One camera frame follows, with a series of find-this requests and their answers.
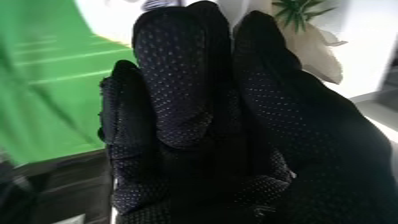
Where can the white wrapping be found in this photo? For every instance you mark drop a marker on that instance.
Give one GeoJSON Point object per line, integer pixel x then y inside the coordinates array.
{"type": "Point", "coordinates": [320, 56]}

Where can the green plant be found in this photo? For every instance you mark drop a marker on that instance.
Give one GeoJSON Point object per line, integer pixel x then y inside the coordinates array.
{"type": "Point", "coordinates": [295, 10]}

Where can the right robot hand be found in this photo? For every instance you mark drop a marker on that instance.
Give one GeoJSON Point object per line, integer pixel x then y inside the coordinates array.
{"type": "Point", "coordinates": [196, 133]}

